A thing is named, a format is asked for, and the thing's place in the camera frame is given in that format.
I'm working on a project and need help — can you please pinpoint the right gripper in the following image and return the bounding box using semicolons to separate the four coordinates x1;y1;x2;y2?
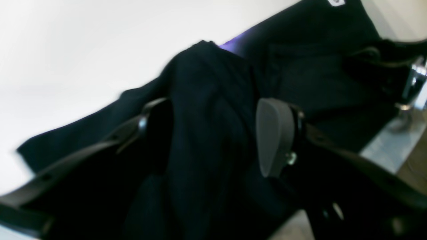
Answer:
394;57;426;133

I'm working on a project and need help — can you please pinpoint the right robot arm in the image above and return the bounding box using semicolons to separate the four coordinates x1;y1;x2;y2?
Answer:
341;39;426;136

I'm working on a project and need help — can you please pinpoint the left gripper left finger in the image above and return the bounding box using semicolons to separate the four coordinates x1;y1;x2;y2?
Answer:
0;98;174;240

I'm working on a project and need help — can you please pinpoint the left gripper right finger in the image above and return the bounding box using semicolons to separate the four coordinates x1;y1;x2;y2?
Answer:
256;98;427;240

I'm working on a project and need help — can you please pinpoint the black T-shirt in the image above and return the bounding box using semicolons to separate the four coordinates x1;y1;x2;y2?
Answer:
17;0;396;240

